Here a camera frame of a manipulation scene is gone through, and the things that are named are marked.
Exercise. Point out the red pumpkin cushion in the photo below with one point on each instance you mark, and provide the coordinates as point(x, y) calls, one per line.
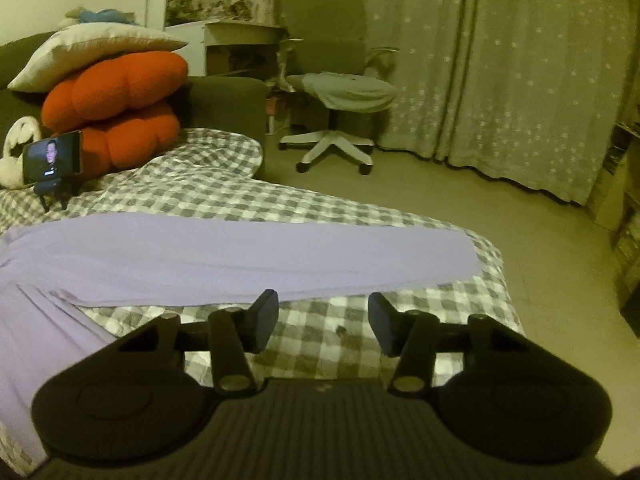
point(115, 87)
point(135, 140)

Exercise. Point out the blue plush toy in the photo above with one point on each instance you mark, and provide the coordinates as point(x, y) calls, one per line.
point(110, 16)

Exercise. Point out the white pillow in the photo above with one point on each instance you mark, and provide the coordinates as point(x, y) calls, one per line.
point(90, 50)

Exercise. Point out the lavender pants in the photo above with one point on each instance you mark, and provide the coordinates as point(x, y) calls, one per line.
point(250, 255)

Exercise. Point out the star patterned curtain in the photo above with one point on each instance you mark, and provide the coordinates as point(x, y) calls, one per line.
point(525, 70)

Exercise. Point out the grey office chair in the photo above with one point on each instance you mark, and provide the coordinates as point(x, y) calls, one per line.
point(330, 85)

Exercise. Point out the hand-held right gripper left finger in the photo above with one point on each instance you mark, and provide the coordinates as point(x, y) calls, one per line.
point(265, 320)

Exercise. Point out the white desk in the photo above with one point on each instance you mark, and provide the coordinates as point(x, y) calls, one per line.
point(235, 35)

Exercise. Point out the white fluffy earmuffs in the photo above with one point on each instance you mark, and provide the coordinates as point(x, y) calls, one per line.
point(12, 160)

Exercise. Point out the grey white checkered blanket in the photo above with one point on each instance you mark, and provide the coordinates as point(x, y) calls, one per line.
point(200, 180)

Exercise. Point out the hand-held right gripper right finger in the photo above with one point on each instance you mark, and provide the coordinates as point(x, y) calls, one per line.
point(382, 320)

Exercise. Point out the blue phone stand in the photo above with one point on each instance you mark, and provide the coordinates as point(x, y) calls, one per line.
point(52, 190)

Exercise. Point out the black smartphone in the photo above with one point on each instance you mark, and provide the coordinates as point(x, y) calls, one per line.
point(52, 157)

